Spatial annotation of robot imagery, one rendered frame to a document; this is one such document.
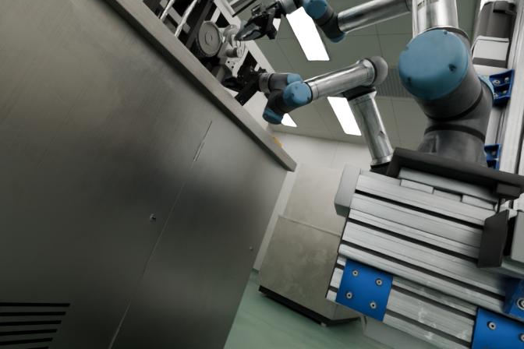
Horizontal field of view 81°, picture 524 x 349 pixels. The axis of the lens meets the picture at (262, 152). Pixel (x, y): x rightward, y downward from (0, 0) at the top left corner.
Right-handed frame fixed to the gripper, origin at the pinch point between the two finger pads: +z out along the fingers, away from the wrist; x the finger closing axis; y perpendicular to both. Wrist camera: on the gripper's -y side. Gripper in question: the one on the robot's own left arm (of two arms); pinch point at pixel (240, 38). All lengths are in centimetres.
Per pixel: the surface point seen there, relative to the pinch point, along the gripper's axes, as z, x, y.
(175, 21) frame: 8.2, 32.1, -21.7
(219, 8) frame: 8, -13, 48
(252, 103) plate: 24, -67, 29
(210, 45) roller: 9.9, 8.3, -5.1
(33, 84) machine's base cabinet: 21, 58, -60
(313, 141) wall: 43, -452, 221
